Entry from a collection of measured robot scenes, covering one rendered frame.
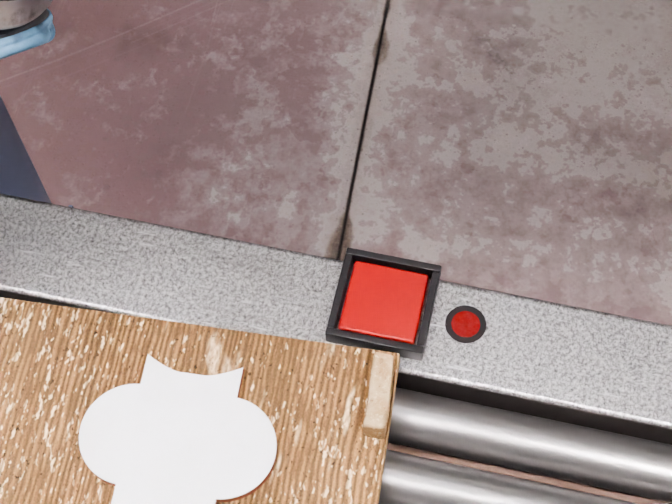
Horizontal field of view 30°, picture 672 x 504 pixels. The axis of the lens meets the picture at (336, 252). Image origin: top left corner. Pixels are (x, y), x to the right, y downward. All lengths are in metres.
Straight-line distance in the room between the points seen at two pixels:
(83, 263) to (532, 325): 0.36
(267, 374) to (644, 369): 0.29
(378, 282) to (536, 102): 1.24
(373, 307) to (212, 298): 0.13
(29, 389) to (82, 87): 1.33
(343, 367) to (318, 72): 1.31
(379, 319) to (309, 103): 1.24
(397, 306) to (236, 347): 0.13
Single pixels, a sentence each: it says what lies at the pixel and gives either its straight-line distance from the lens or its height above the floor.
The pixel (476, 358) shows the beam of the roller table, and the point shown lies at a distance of 0.97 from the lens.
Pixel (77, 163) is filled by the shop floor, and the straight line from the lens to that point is 2.17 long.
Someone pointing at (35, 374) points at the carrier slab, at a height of 0.94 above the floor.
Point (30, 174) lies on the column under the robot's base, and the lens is 1.53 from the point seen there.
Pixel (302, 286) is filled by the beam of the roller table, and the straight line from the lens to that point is 0.99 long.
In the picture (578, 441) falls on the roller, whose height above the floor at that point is 0.92.
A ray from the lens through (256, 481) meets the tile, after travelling 0.91.
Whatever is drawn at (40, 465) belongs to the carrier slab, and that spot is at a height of 0.94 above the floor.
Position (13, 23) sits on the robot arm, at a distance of 0.95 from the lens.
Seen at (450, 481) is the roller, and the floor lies 0.92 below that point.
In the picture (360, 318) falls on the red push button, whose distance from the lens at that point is 0.97.
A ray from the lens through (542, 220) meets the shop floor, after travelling 2.07.
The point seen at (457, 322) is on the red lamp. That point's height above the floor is 0.92.
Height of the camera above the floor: 1.81
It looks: 63 degrees down
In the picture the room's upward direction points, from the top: 4 degrees counter-clockwise
